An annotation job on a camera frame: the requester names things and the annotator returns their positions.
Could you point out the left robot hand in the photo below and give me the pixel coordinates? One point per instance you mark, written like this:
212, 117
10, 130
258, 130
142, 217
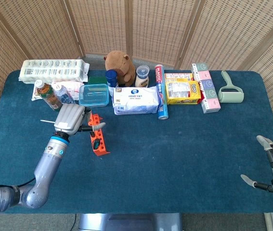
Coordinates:
70, 118

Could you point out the long green black screwdriver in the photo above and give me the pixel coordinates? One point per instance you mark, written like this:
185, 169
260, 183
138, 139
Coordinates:
47, 121

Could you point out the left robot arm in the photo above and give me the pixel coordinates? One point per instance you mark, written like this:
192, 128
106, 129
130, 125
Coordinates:
47, 166

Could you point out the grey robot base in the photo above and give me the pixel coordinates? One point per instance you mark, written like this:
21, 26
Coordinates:
126, 222

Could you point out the orange screwdriver rack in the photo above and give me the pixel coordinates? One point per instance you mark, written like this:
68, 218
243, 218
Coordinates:
101, 151

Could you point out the clear water bottle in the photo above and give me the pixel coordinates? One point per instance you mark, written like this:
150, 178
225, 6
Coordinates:
65, 96

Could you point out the green tea bottle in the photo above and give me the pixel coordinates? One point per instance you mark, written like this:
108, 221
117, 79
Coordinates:
49, 95

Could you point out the clear blue-rimmed food container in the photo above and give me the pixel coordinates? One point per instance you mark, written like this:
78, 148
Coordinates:
94, 96

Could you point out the green sponge block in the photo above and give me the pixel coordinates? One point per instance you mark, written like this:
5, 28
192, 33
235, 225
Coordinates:
97, 80

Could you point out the grey metal table leg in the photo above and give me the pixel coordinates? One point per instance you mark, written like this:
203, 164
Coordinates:
267, 222

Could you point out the white toilet paper pack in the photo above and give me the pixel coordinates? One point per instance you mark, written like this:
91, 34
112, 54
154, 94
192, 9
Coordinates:
52, 71

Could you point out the blue white spray can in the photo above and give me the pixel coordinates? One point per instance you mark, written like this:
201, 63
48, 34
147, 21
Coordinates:
111, 78

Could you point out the white blue wipes pack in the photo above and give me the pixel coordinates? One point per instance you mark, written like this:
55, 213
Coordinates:
136, 101

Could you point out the brown capybara plush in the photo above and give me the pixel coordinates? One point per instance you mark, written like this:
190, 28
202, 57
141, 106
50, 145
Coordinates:
121, 65

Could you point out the cream sauce squeeze bottle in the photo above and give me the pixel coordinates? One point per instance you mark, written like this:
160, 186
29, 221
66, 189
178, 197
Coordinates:
142, 80

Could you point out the blue plastic wrap roll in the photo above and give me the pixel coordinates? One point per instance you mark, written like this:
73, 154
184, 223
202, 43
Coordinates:
162, 108

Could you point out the pale green lint roller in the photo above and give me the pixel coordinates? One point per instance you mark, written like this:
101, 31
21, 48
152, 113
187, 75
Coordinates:
230, 96

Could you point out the blue carpet table cover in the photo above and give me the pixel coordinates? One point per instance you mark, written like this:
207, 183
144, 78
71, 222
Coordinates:
162, 156

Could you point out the pastel tissue box pack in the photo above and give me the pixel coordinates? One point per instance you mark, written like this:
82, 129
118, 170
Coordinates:
208, 96

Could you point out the yellow Lipo snack bag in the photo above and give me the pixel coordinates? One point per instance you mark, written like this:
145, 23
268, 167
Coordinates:
182, 92

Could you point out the wicker folding screen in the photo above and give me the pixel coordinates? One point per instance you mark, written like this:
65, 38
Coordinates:
150, 24

